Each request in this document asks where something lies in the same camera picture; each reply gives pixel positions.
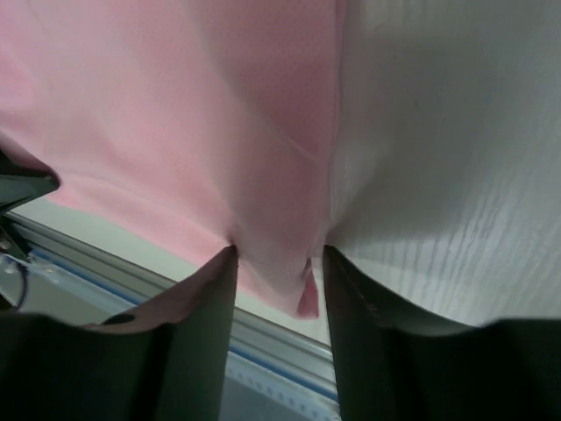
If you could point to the pink t-shirt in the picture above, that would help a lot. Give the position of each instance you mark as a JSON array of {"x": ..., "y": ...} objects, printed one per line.
[{"x": 194, "y": 124}]

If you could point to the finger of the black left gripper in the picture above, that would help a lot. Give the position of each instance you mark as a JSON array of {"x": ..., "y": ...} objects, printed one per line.
[{"x": 20, "y": 185}]

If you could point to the white slotted cable duct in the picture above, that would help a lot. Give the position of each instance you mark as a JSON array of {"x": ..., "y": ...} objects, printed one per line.
[{"x": 259, "y": 391}]

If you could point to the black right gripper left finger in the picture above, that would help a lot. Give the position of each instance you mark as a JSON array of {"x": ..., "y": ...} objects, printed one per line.
[{"x": 162, "y": 360}]

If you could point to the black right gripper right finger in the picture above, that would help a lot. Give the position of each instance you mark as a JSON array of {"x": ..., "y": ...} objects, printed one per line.
[{"x": 394, "y": 360}]

